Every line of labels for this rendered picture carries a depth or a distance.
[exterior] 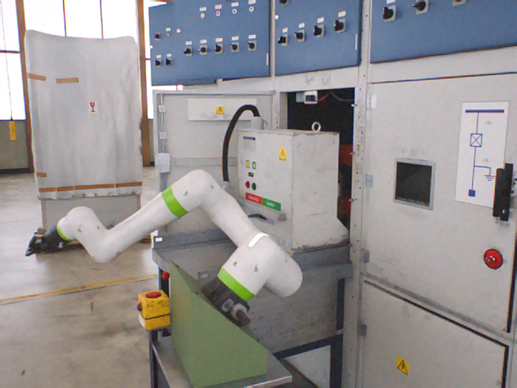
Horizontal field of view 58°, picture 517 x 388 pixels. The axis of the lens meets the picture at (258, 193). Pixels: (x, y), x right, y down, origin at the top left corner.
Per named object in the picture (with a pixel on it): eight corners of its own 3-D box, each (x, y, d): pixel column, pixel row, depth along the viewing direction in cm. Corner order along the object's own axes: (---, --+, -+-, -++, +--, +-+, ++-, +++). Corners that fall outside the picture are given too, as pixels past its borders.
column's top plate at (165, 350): (292, 382, 132) (292, 375, 131) (180, 411, 119) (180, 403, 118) (242, 326, 165) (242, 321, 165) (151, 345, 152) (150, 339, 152)
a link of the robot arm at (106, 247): (164, 186, 174) (159, 195, 163) (183, 212, 177) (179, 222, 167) (87, 238, 179) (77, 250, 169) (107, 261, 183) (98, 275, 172)
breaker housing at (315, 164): (291, 253, 189) (293, 132, 181) (238, 227, 232) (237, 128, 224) (386, 238, 213) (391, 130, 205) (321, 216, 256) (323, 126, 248)
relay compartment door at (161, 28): (210, 83, 300) (208, -9, 290) (147, 86, 338) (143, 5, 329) (216, 83, 304) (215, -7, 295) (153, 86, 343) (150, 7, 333)
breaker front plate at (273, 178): (288, 253, 189) (290, 134, 181) (236, 228, 231) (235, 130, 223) (291, 253, 190) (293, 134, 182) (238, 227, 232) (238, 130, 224)
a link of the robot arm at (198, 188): (227, 199, 169) (218, 176, 177) (208, 179, 159) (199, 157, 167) (185, 225, 171) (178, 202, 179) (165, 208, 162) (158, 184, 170)
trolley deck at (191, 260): (201, 308, 166) (201, 292, 165) (151, 260, 220) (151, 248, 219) (351, 276, 198) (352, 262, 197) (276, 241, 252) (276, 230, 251)
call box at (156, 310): (145, 332, 146) (144, 301, 144) (138, 322, 153) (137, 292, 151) (170, 326, 149) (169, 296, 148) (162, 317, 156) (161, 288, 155)
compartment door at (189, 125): (158, 233, 248) (151, 89, 235) (275, 228, 259) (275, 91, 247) (157, 237, 241) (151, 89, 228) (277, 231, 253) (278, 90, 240)
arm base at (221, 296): (255, 343, 123) (270, 326, 124) (214, 311, 119) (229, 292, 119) (231, 310, 148) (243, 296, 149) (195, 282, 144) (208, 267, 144)
